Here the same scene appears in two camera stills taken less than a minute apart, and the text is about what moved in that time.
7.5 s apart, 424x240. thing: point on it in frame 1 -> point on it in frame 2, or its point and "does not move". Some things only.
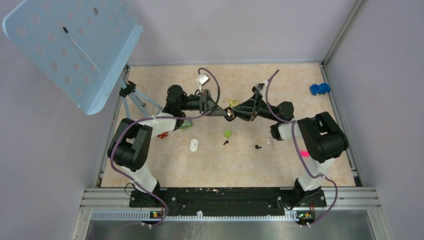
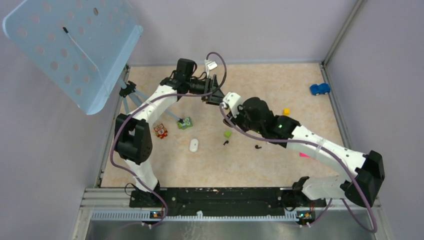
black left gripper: x=206 y=103 -> x=211 y=86
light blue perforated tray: x=79 y=46 does not move
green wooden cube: x=227 y=133 does not move
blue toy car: x=323 y=88 does not move
